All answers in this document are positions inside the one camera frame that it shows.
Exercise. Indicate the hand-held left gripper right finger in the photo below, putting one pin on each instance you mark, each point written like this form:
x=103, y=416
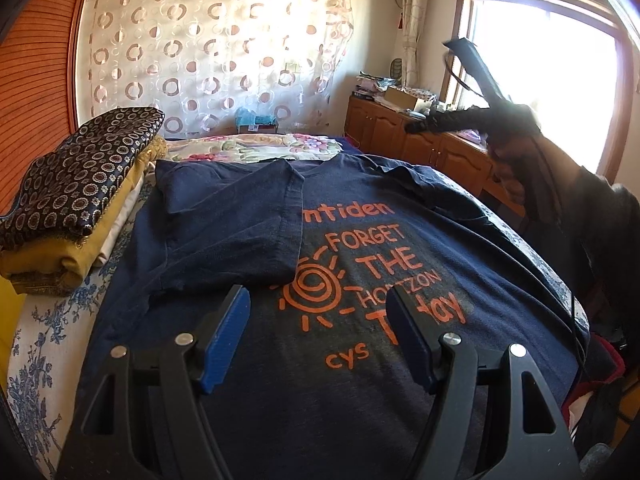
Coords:
x=409, y=345

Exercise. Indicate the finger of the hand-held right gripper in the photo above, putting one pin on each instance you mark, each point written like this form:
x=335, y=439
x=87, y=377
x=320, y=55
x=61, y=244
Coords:
x=450, y=121
x=475, y=67

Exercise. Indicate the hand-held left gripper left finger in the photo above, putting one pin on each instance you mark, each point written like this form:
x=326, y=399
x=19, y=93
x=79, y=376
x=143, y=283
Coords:
x=226, y=345

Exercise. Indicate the navy t-shirt with orange print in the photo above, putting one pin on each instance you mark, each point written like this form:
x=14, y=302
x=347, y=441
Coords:
x=330, y=410

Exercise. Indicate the person's right forearm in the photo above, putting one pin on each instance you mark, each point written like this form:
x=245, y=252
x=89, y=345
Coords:
x=600, y=230

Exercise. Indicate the person's right hand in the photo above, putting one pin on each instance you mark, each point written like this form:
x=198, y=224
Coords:
x=507, y=175

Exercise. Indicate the wooden cabinet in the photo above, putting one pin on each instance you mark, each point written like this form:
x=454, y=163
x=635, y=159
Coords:
x=430, y=152

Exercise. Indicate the cardboard box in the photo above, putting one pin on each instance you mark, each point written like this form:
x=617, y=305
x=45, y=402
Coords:
x=400, y=97

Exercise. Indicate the floral window curtain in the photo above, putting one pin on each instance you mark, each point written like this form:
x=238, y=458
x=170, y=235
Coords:
x=415, y=20

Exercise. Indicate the wooden framed window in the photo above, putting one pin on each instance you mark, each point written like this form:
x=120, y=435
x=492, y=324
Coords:
x=550, y=45

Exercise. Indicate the folded white cloth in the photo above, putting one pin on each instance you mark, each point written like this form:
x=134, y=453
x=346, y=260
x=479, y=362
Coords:
x=118, y=230

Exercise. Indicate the blue floral white bedsheet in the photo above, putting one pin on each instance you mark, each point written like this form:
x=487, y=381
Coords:
x=45, y=350

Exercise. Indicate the teal box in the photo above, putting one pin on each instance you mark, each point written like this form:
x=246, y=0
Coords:
x=257, y=120

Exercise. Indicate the folded mustard yellow cloth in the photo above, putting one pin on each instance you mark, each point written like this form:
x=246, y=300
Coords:
x=50, y=261

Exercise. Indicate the red blanket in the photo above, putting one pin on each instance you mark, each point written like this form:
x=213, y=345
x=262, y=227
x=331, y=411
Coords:
x=607, y=360

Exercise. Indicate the folded dark circle-patterned cloth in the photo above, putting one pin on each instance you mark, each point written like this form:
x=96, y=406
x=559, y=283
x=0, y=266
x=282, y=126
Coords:
x=85, y=175

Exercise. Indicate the sheer circle-patterned curtain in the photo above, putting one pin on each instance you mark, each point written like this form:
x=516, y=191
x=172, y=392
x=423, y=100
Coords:
x=215, y=50

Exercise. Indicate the wooden slatted headboard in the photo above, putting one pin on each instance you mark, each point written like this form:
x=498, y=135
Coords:
x=35, y=60

